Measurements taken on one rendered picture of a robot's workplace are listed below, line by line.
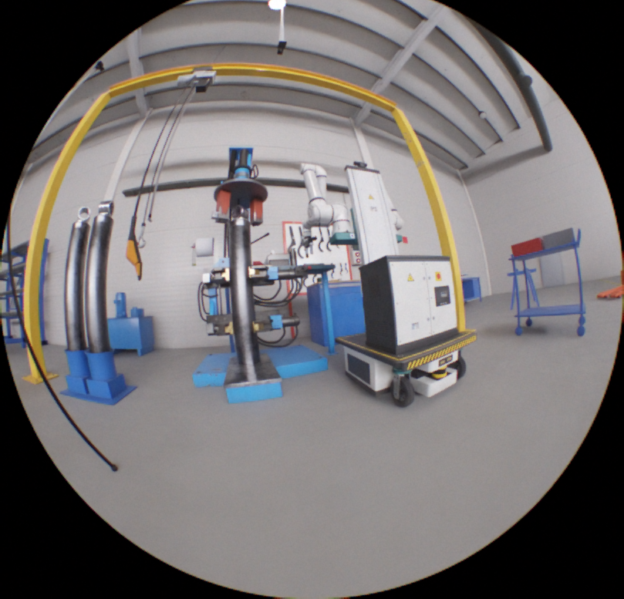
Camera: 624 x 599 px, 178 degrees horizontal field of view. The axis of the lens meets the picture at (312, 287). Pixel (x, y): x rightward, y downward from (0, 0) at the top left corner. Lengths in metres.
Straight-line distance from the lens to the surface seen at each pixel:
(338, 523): 0.71
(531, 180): 11.44
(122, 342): 3.84
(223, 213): 1.95
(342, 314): 3.00
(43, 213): 3.09
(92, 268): 1.91
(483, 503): 0.78
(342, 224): 1.63
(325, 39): 6.90
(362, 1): 7.06
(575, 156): 11.88
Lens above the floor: 0.63
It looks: 5 degrees up
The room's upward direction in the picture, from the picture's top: 6 degrees counter-clockwise
